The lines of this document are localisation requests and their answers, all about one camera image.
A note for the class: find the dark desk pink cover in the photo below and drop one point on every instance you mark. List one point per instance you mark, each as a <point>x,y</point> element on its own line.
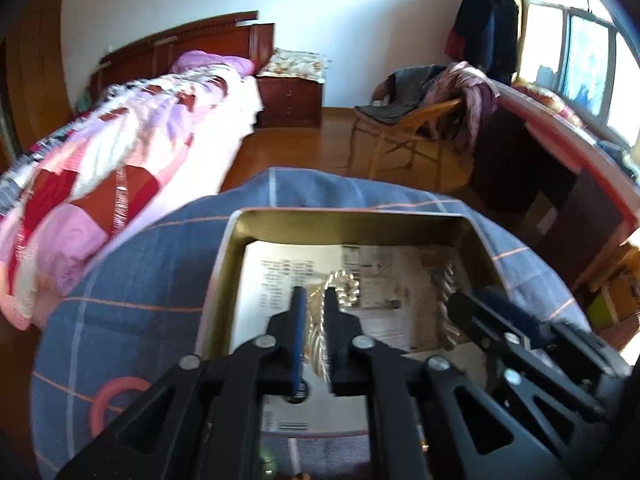
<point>553,186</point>

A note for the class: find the pink bangle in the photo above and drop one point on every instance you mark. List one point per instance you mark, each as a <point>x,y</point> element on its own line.
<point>102,401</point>

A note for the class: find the purple pillow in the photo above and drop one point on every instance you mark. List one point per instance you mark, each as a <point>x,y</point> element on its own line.
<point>197,58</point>

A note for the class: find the wicker chair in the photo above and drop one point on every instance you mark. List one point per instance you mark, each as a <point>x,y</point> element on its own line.
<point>404,134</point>

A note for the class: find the floral pillow on desk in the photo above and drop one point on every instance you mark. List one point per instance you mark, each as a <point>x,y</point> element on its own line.
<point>550,100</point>

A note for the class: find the printed paper in tin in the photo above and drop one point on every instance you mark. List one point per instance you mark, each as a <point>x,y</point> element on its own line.
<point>399,293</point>

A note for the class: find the floral cushion on nightstand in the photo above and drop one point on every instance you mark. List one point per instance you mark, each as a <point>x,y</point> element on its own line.
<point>295,64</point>

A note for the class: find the wooden wardrobe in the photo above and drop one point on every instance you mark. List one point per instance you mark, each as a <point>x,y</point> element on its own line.
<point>34,100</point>

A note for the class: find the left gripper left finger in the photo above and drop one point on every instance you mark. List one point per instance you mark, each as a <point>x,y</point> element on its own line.
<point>202,419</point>

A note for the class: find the bed with patchwork quilt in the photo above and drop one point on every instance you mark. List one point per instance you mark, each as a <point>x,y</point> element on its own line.
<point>146,149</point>

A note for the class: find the window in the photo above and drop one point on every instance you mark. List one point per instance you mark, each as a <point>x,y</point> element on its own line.
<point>574,48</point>

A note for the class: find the clothes on chair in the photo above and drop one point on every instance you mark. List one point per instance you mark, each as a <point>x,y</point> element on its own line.
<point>411,88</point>

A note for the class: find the wooden headboard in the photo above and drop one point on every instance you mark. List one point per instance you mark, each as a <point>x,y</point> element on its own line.
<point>237,34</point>

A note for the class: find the red wooden nightstand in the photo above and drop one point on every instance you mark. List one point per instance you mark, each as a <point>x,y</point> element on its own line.
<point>289,103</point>

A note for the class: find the hanging dark coats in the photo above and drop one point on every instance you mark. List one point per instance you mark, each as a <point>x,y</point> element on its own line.
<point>485,34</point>

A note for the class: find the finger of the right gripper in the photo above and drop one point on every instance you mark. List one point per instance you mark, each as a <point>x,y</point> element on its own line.
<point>535,331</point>
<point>572,366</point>

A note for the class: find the pink rectangular tin box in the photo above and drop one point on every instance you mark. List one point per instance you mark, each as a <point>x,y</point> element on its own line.
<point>297,226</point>

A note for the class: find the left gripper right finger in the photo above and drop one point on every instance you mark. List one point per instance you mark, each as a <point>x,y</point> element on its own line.
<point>428,420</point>

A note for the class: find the blue plaid tablecloth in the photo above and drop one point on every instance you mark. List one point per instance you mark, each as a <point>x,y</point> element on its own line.
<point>137,311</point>

